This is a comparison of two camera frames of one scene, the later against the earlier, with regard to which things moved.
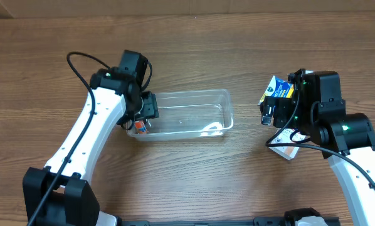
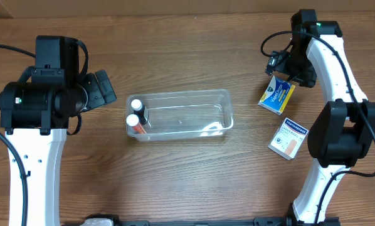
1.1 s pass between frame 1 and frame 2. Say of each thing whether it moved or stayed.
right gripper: moved
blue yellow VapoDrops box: stayed
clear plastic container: stayed
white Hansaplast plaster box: stayed
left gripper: moved
